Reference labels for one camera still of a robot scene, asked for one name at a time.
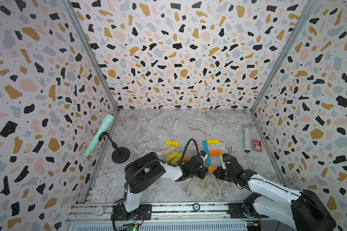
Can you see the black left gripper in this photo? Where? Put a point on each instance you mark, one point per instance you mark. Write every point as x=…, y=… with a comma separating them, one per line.
x=205, y=169

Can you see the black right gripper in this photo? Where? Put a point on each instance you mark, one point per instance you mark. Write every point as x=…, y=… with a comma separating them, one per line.
x=219, y=173

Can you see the teal block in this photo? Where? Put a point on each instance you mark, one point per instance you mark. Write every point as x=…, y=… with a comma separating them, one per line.
x=208, y=160
x=205, y=146

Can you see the yellow block scuffed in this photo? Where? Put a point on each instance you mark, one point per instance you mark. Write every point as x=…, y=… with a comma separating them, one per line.
x=213, y=141

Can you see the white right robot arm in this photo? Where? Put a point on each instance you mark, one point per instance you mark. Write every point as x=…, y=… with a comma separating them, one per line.
x=300, y=210

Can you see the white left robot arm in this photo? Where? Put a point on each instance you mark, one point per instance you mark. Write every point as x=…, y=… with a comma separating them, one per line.
x=145, y=171

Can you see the natural wood block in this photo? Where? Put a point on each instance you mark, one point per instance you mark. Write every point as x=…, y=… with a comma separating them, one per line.
x=169, y=150

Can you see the purple card box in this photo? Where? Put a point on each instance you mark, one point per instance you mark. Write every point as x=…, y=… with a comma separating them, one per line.
x=257, y=145

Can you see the silver glitter microphone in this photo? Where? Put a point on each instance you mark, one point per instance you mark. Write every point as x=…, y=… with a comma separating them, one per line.
x=247, y=138

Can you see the black gooseneck mic stand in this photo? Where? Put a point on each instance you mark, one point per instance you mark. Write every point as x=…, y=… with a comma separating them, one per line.
x=120, y=154

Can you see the mint green microphone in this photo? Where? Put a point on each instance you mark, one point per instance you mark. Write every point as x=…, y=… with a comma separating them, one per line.
x=106, y=123

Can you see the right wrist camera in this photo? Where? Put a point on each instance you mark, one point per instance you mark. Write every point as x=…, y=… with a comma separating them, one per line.
x=223, y=164

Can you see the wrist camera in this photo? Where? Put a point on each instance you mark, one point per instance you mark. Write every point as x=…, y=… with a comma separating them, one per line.
x=223, y=164
x=203, y=155

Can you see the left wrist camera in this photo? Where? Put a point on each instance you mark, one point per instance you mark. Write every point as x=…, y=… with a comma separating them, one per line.
x=203, y=155

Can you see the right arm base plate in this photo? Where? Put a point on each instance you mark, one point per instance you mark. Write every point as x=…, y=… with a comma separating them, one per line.
x=242, y=210

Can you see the round knob on rail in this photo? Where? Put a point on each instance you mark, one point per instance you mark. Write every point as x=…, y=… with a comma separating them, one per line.
x=196, y=207

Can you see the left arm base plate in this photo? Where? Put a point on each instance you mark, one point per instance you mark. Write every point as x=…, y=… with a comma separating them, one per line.
x=143, y=213

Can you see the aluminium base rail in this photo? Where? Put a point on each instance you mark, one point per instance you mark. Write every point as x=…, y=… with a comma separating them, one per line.
x=173, y=216

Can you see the aluminium corner post right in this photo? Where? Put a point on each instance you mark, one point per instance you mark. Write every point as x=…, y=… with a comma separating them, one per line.
x=305, y=14

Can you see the aluminium corner post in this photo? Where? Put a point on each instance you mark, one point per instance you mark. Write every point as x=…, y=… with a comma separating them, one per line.
x=87, y=48
x=305, y=14

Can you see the aluminium corner post left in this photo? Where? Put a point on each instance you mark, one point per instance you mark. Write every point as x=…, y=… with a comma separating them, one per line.
x=87, y=48

